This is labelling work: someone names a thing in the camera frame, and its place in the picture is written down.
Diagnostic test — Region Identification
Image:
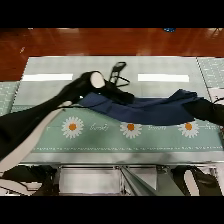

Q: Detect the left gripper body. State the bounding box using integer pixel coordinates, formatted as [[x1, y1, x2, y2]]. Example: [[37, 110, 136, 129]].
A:
[[103, 80, 136, 105]]

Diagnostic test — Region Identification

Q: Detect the blue garment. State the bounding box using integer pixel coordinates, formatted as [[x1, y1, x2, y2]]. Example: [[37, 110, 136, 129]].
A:
[[77, 88, 206, 127]]

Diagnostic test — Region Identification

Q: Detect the silver frame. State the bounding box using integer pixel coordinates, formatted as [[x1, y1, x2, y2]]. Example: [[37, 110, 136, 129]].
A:
[[0, 161, 224, 197]]

